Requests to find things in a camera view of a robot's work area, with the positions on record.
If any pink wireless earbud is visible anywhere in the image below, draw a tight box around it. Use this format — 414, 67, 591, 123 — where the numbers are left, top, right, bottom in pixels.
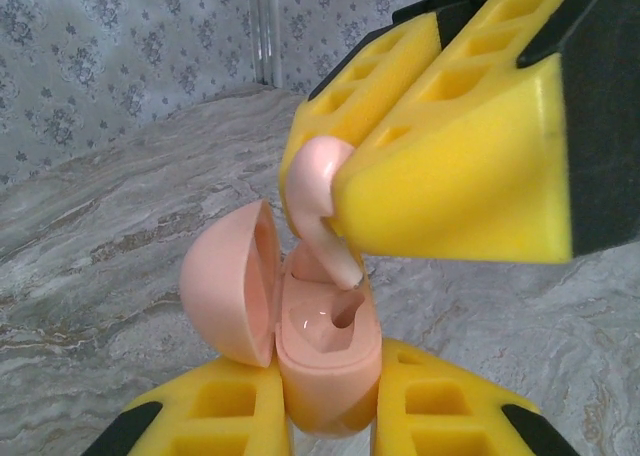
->
285, 135, 363, 292

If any pink earbud charging case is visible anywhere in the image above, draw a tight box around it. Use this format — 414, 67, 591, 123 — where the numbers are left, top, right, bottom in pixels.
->
178, 198, 385, 438

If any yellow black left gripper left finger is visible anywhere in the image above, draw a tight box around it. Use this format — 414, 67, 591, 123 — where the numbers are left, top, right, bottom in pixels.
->
87, 356, 292, 456

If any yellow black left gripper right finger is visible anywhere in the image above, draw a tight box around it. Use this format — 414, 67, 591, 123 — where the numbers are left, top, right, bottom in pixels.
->
373, 338, 576, 456

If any aluminium corner frame post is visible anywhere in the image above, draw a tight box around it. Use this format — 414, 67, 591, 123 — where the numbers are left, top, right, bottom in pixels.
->
252, 0, 282, 88

